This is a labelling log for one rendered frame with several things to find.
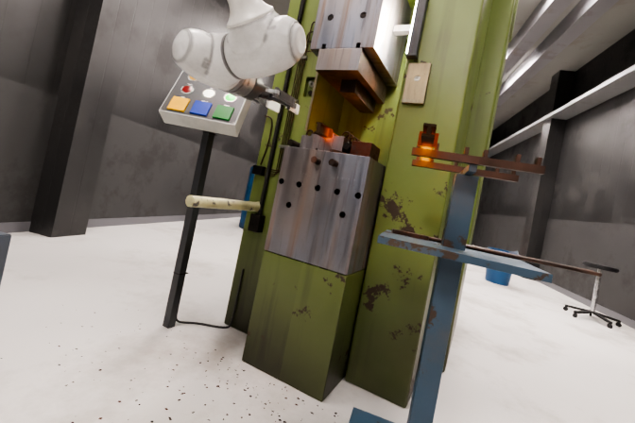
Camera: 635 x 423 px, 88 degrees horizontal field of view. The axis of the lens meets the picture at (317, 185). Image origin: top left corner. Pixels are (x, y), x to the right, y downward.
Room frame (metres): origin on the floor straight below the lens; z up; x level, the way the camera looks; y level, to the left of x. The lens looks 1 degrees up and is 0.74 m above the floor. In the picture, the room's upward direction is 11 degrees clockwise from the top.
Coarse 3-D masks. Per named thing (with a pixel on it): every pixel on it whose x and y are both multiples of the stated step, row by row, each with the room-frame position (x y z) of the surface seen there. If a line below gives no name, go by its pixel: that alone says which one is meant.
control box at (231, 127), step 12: (180, 84) 1.50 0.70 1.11; (192, 84) 1.50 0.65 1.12; (204, 84) 1.51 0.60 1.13; (168, 96) 1.45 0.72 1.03; (180, 96) 1.46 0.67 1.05; (192, 96) 1.46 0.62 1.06; (204, 96) 1.46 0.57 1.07; (216, 96) 1.47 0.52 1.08; (240, 108) 1.45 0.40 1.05; (168, 120) 1.46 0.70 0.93; (180, 120) 1.44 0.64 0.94; (192, 120) 1.42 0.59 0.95; (204, 120) 1.41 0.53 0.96; (216, 120) 1.41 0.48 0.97; (240, 120) 1.46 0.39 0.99; (216, 132) 1.47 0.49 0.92; (228, 132) 1.45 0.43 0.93
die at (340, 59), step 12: (336, 48) 1.39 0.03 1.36; (348, 48) 1.36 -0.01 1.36; (360, 48) 1.34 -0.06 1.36; (324, 60) 1.41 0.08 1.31; (336, 60) 1.38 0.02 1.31; (348, 60) 1.36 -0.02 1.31; (360, 60) 1.34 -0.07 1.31; (324, 72) 1.43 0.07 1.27; (336, 72) 1.40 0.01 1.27; (348, 72) 1.38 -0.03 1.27; (360, 72) 1.36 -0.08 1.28; (372, 72) 1.49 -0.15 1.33; (336, 84) 1.56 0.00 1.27; (372, 84) 1.52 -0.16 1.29; (384, 84) 1.66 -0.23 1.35; (372, 96) 1.63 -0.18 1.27; (384, 96) 1.69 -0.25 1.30
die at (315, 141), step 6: (306, 138) 1.41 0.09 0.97; (312, 138) 1.40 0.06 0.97; (318, 138) 1.39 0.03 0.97; (324, 138) 1.38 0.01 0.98; (330, 138) 1.36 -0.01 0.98; (336, 138) 1.35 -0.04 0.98; (342, 138) 1.34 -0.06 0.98; (300, 144) 1.42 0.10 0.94; (306, 144) 1.41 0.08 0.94; (312, 144) 1.40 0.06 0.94; (318, 144) 1.39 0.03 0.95; (324, 144) 1.37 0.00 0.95; (330, 144) 1.36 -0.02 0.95; (336, 144) 1.35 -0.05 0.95; (342, 144) 1.34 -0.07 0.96; (324, 150) 1.37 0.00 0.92; (342, 150) 1.34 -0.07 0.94
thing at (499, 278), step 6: (510, 252) 4.71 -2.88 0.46; (516, 252) 4.67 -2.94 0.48; (486, 270) 4.78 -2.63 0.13; (492, 270) 4.64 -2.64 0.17; (486, 276) 4.75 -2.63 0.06; (492, 276) 4.64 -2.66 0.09; (498, 276) 4.59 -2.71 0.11; (504, 276) 4.57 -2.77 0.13; (510, 276) 4.61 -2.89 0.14; (492, 282) 4.63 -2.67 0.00; (498, 282) 4.59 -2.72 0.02; (504, 282) 4.58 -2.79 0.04
